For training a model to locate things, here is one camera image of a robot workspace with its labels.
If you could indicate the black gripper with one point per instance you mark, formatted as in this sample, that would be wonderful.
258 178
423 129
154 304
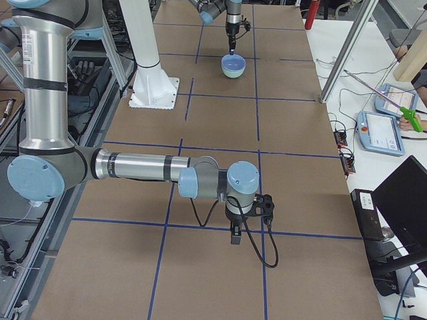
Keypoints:
231 28
234 218

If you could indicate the blue bowl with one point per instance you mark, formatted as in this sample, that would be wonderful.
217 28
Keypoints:
234 59

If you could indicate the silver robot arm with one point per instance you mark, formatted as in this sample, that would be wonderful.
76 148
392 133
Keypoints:
210 10
49 163

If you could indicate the green bowl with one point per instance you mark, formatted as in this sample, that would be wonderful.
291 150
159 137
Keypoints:
233 71

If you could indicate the person's hand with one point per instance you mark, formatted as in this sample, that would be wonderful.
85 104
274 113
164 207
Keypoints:
405 124

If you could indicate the red cylinder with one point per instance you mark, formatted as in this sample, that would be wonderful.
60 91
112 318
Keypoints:
311 15

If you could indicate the black desktop computer box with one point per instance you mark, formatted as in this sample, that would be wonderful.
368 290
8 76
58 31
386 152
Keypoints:
377 242

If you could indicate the near orange black connector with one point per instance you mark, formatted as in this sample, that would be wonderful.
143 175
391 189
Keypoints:
347 160

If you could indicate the orange black connector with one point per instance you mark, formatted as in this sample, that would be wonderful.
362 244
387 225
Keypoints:
347 160
340 134

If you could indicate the far orange black connector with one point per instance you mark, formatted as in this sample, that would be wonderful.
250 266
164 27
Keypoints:
340 134

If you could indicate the black monitor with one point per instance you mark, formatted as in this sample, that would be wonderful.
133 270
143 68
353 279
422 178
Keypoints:
401 199

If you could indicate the near blue teach pendant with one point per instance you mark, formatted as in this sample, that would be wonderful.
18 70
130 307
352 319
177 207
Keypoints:
379 133

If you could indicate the blue teach pendant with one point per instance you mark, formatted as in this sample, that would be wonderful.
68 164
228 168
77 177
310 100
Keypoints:
379 133
407 99

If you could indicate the far blue teach pendant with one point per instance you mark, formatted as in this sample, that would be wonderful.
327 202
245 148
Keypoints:
407 99

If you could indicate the white pedestal column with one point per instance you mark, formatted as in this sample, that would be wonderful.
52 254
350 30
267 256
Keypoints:
152 88

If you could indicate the aluminium frame post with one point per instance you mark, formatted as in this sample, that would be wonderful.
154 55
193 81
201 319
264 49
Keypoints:
353 36

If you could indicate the green handled reacher grabber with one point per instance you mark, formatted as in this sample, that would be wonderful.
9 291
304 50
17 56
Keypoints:
407 113

